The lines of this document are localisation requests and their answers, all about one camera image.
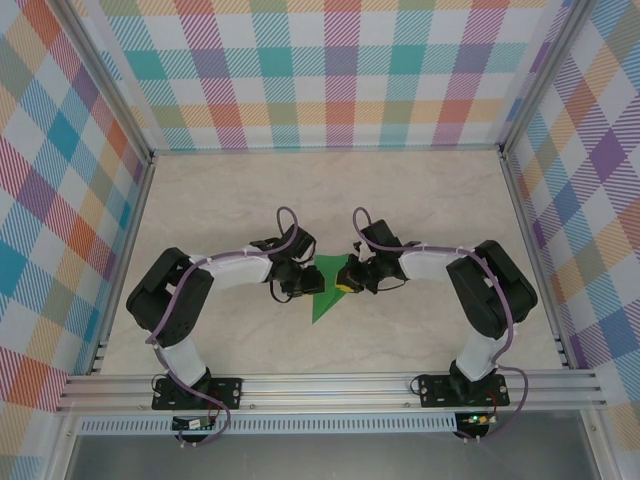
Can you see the green paper sheet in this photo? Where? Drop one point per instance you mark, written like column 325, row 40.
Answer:
column 322, row 307

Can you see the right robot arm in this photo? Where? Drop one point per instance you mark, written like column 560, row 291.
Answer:
column 430, row 265

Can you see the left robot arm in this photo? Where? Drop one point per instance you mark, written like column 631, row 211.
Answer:
column 170, row 305

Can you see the grey metal panel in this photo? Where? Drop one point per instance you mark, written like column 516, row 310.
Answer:
column 325, row 457

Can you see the left small circuit board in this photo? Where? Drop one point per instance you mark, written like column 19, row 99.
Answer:
column 192, row 424

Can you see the small circuit board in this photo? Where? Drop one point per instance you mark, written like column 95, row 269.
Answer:
column 475, row 419
column 192, row 424

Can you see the right small circuit board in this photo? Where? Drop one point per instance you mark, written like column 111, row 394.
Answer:
column 475, row 419

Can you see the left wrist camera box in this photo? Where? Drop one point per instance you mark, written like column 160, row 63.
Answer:
column 300, row 242

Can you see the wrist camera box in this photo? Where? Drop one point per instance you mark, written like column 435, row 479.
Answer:
column 300, row 242
column 380, row 235

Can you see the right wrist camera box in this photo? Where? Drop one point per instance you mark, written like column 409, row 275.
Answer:
column 380, row 235

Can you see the wide aluminium base rail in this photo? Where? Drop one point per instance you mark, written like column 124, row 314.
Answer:
column 325, row 392

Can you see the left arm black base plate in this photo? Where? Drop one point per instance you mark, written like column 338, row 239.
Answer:
column 230, row 390

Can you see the aluminium back rail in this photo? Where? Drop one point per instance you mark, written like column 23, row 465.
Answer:
column 325, row 148

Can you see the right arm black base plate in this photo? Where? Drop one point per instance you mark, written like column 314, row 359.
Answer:
column 435, row 392

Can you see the aluminium side rail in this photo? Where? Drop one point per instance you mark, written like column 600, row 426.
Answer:
column 535, row 240
column 127, row 260

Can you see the aluminium frame post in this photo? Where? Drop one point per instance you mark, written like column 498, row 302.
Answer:
column 107, row 85
column 545, row 75

